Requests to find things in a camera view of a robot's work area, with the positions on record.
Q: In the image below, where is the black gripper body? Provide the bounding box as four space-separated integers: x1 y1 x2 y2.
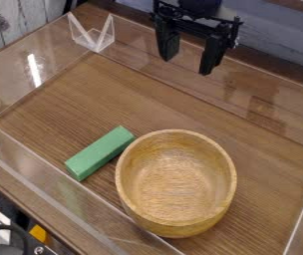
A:
151 0 243 49

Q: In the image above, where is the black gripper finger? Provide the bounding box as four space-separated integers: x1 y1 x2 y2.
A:
154 16 180 61
199 34 226 76

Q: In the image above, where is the green rectangular block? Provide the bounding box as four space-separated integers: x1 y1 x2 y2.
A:
65 126 136 181

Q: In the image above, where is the brown wooden bowl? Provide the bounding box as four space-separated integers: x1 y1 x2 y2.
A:
116 129 237 239

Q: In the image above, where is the clear acrylic front panel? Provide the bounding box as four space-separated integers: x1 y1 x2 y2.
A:
0 129 184 255

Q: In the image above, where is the yellow and black device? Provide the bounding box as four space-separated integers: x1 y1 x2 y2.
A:
12 211 76 255

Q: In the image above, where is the clear acrylic corner bracket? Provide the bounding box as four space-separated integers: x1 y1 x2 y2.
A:
67 12 116 53

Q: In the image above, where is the black cable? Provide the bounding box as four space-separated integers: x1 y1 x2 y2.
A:
0 224 31 255

